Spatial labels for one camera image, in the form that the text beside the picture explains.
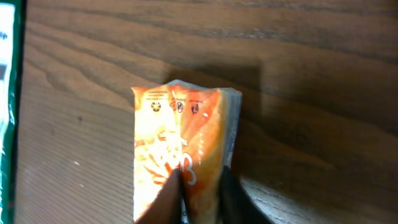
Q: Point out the green snack bag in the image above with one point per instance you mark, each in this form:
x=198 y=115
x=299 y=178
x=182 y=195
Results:
x=10 y=51

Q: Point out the orange snack box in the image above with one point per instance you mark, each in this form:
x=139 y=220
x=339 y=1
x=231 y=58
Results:
x=188 y=127

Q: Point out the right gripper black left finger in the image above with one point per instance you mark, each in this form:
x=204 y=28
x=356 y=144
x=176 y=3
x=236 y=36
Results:
x=167 y=207

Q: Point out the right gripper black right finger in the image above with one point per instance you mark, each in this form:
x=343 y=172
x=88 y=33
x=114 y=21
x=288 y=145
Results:
x=236 y=207

